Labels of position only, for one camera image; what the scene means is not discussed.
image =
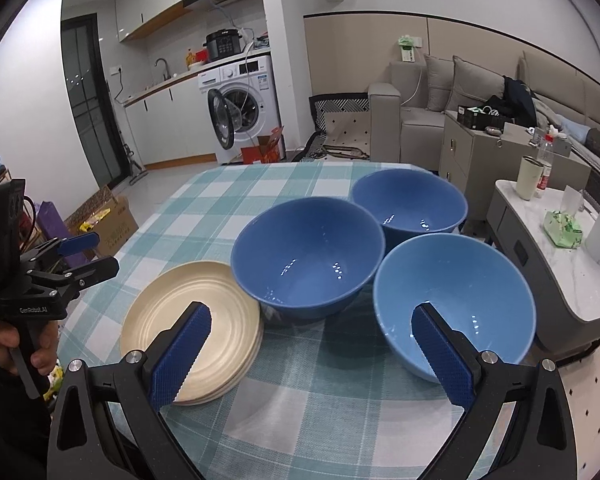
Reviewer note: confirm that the cardboard box with snacks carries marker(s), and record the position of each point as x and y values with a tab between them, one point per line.
109	216

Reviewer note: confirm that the red cardboard box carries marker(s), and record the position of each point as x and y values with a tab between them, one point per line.
269	149

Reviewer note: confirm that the grey bedside cabinet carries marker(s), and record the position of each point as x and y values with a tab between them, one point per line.
473	161

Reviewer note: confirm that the small blue bowl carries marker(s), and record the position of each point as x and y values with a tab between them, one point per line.
409	202

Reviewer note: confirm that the grey sofa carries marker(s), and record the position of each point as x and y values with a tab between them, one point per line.
407	110

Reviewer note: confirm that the green tissue pack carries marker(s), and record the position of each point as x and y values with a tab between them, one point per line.
562	229

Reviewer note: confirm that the black box on cabinet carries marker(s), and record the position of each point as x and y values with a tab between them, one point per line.
480	118

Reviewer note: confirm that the large dark blue bowl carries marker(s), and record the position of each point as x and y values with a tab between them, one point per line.
308	258

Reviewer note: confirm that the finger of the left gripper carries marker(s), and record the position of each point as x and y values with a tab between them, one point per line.
70	245
65	287

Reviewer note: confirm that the black patterned floor mat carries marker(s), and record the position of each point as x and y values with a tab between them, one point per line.
341	127

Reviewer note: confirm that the white kitchen cabinet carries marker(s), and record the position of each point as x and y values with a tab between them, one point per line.
172	126

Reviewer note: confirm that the near light blue bowl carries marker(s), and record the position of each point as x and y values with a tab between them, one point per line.
473	286

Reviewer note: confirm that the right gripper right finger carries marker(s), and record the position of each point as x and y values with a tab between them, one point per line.
461	369

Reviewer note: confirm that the white marble side table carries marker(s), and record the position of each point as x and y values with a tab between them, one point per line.
565	283

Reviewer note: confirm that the beige plate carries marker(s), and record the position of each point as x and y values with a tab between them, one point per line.
235	321
242	372

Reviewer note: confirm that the black rice cooker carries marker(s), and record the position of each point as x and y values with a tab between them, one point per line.
224	43

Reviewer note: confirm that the clear plastic bottle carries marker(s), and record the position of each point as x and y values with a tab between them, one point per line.
545	157

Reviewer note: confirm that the cream tumbler cup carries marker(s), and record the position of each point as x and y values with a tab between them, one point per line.
529	173

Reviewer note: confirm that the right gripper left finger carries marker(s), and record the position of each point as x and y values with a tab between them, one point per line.
154	376

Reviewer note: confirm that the person's left hand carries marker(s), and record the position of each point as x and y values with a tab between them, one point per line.
44	359

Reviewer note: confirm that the black glass door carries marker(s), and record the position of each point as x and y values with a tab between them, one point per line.
90	102

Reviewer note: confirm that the kitchen faucet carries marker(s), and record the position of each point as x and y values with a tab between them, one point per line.
165	70

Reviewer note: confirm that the white washing machine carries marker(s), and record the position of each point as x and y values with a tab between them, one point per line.
240	99

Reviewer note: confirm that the purple bag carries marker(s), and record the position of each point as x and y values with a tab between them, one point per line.
49	221

